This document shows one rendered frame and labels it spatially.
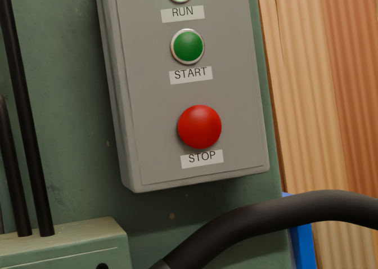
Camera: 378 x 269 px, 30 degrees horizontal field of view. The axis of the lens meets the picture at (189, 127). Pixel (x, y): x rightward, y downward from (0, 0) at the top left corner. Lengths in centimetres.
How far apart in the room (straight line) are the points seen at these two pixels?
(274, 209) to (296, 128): 138
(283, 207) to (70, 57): 19
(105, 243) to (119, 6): 16
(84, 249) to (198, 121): 11
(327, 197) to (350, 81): 148
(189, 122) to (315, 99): 147
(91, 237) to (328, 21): 160
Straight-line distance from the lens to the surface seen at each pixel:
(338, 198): 55
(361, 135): 202
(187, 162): 48
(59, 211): 54
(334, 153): 195
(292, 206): 53
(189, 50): 48
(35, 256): 46
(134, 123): 48
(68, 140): 53
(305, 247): 138
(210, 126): 48
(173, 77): 48
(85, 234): 48
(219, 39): 49
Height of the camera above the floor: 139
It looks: 3 degrees down
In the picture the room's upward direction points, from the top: 8 degrees counter-clockwise
